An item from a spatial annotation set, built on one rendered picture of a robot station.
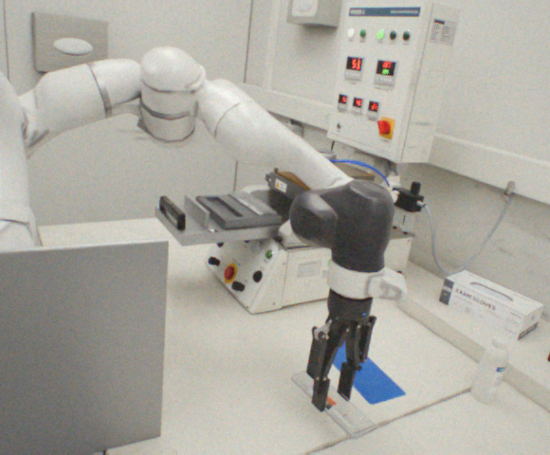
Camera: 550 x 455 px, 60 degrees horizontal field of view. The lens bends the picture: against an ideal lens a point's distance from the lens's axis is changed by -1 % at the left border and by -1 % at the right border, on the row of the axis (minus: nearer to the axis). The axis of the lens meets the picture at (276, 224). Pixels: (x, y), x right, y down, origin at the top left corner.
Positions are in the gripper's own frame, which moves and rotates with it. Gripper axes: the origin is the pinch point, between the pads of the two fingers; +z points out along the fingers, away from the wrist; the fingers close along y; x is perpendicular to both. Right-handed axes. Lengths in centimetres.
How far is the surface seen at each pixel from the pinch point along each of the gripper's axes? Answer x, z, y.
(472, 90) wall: -41, -53, -83
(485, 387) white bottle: 11.0, 4.7, -34.5
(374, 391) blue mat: -2.4, 8.5, -15.4
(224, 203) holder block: -60, -16, -9
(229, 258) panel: -60, 1, -12
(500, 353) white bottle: 11.2, -3.8, -35.4
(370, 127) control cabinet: -49, -39, -49
